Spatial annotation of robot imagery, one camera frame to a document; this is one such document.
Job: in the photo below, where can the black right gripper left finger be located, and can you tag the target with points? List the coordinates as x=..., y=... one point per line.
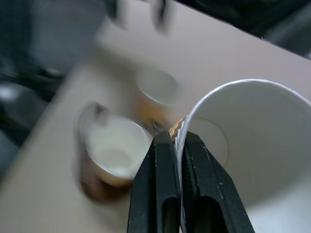
x=155, y=184

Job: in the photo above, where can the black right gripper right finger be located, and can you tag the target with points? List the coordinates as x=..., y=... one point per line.
x=209, y=189

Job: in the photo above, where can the large white paper cup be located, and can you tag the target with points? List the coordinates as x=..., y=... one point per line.
x=262, y=136

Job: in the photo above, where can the brown paper cup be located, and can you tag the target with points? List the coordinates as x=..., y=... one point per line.
x=156, y=91
x=114, y=153
x=91, y=155

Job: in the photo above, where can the brown paper cup near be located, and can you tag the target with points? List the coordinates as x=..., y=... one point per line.
x=91, y=155

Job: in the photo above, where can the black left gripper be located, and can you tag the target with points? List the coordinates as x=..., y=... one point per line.
x=160, y=14

